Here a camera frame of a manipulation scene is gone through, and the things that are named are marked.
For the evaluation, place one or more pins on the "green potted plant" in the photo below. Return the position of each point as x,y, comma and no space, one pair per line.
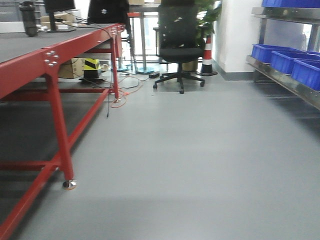
208,11

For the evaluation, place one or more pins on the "red metal workbench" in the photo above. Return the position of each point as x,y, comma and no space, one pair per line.
33,76

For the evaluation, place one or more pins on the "blue bin top shelf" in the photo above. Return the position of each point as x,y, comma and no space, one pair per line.
291,3

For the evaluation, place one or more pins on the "yellow black striped object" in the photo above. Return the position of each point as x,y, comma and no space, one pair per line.
92,70

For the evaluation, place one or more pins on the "blue bin far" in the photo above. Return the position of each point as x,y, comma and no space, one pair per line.
263,52

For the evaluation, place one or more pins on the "black office chair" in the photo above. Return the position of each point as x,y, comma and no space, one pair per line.
177,31

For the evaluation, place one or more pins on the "black cylinder on bench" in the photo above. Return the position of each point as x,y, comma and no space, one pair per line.
27,10

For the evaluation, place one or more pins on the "blue bin middle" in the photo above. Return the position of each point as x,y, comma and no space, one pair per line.
283,61

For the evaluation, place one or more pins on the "blue bin near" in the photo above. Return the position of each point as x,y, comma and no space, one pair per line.
307,72

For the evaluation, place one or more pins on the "cardboard box under bench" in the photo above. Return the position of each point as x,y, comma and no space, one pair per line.
71,69

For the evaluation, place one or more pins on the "black bag on bench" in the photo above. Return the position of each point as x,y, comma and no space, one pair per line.
108,11

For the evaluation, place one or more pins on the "orange white traffic cone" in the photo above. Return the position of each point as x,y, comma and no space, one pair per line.
206,66

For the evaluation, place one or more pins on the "stainless steel shelf rack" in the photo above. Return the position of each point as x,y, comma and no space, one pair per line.
309,16

